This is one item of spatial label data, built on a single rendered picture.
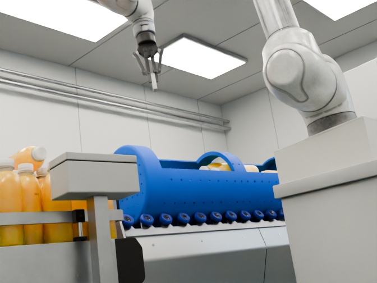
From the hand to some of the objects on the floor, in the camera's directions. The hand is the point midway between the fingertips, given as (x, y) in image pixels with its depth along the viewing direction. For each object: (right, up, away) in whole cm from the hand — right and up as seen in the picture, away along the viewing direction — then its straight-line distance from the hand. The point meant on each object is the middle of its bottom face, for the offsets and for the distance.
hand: (153, 82), depth 185 cm
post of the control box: (+4, -133, -92) cm, 162 cm away
